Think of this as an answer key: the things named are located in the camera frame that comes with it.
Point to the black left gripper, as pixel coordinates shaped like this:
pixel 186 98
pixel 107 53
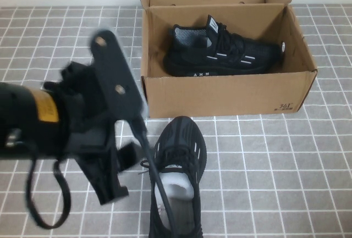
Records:
pixel 82 106

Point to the black knit sneaker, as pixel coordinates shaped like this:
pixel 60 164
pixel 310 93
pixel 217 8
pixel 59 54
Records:
pixel 189 139
pixel 192 56

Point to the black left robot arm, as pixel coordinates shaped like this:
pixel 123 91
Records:
pixel 22 119

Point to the brown cardboard shoe box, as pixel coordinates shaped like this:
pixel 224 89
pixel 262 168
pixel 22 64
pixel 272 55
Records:
pixel 220 95

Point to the grey grid tablecloth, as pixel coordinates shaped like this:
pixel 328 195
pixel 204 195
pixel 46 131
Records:
pixel 261 166

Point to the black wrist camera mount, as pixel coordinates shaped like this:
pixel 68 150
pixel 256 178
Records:
pixel 115 70

